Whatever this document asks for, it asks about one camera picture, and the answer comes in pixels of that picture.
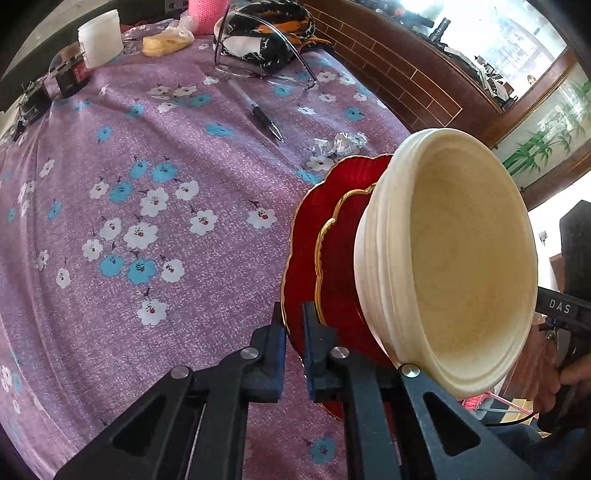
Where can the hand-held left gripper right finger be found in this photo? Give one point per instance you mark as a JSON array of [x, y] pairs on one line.
[[318, 360]]

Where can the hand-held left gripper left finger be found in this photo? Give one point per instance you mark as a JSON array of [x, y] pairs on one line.
[[270, 364]]

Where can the red gold-rimmed plate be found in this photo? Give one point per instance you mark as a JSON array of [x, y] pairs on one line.
[[337, 286]]

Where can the person's right hand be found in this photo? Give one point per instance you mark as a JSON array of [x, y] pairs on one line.
[[549, 369]]

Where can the bamboo print glass panel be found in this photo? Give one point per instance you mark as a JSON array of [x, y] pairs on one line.
[[554, 129]]

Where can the crumpled clear plastic wrapper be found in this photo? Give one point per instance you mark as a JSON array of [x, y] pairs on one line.
[[339, 144]]

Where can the purple floral tablecloth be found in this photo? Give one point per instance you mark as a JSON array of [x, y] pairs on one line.
[[138, 184]]

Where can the black ballpoint pen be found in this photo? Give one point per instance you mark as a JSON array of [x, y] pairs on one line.
[[263, 117]]

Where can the clear eyeglasses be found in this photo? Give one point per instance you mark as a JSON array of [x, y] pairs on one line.
[[258, 74]]

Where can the black orange white cloth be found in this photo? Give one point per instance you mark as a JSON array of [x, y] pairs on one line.
[[272, 32]]

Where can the bread in plastic bag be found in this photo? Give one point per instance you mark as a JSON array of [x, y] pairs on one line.
[[166, 41]]

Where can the black cylindrical motor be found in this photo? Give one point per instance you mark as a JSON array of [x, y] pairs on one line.
[[32, 104]]

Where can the pink knit-covered bottle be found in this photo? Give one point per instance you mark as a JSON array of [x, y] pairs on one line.
[[207, 14]]

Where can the white plastic jar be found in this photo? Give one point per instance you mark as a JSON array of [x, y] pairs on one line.
[[99, 41]]

